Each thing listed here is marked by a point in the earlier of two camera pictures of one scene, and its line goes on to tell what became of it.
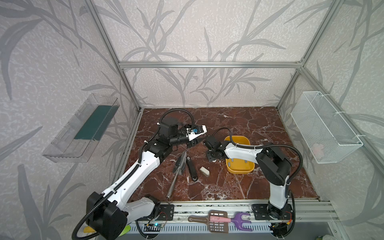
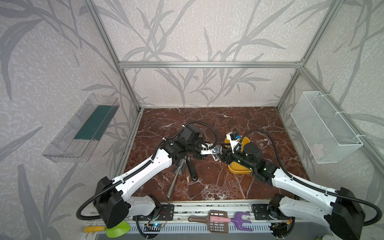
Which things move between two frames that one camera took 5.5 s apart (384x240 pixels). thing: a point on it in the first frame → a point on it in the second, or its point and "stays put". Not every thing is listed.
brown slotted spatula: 213,227 stays put
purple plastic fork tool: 238,221 stays put
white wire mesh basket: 328,136 stays put
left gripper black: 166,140 → 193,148
